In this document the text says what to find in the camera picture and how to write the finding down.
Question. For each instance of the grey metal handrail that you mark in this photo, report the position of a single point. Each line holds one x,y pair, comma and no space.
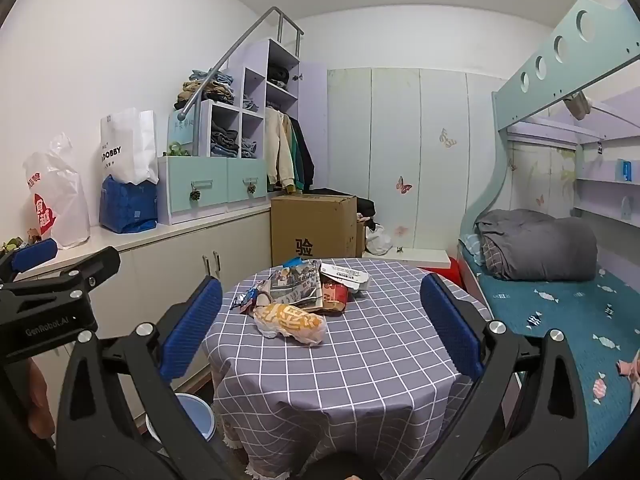
240,42

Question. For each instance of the small blue box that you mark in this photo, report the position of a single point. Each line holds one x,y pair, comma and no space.
623,170

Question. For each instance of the folded jeans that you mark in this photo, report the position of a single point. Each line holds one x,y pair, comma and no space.
225,144

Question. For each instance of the black cloth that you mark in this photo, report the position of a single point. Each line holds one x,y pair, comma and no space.
365,207

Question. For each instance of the lilac cube shelf unit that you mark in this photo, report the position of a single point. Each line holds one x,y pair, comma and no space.
310,90

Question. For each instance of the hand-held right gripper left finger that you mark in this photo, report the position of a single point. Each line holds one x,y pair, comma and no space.
192,325

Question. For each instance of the teal printed bedsheet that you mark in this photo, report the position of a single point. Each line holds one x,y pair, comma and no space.
550,320

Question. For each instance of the red plastic stool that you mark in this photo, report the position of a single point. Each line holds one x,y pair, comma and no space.
452,271

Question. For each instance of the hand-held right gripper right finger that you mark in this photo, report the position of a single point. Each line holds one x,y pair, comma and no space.
450,325

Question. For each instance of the small white plastic bag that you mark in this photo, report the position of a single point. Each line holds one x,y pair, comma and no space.
378,240

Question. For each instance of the grey checked tablecloth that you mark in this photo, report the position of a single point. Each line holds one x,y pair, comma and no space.
380,360

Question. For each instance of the white paper bag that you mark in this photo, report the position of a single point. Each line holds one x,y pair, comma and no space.
125,145

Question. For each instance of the brown cardboard box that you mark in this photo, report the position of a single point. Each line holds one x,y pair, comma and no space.
312,225

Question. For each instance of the cream hanging jacket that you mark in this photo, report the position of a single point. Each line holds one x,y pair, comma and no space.
277,150

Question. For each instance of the blue and white paper box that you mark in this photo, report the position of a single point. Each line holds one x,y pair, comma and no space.
345,274

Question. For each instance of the grey hanging cloth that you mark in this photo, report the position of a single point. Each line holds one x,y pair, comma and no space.
579,105

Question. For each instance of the low white cabinet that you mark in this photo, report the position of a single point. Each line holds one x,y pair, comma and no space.
165,270

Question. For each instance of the pale green wardrobe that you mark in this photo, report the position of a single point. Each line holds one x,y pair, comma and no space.
390,125

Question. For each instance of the pile of folded clothes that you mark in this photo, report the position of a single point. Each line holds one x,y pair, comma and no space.
210,90

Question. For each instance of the printed foil snack bag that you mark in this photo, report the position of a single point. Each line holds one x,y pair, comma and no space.
295,285

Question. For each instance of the white red printed plastic bag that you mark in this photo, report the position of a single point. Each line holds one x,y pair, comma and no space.
60,195

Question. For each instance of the white step board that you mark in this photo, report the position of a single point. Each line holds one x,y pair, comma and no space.
415,256

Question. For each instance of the blue woven bag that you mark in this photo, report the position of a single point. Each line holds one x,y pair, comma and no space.
127,205

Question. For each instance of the grey folded blanket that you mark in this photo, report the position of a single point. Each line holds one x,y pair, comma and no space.
540,245

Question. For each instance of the small red white wrapper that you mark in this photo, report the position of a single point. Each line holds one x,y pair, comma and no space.
245,301

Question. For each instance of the yellow snack bag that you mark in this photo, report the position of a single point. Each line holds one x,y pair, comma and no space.
292,322

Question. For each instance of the teal drawer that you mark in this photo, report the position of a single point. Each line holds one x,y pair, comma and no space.
247,175
192,180

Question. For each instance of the teal bunk bed frame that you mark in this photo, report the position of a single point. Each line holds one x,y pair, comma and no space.
550,60

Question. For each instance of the yellow butterfly sticker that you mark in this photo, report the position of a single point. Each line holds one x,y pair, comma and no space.
448,139

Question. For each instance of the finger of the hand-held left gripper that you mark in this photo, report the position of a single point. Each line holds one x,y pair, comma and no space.
32,255
90,267

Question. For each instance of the dark hanging jackets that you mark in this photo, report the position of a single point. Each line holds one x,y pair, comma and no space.
302,155

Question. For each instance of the dark folded clothes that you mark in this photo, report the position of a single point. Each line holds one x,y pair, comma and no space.
277,75

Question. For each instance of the faded pink butterfly sticker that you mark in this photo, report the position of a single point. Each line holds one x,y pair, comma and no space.
401,231

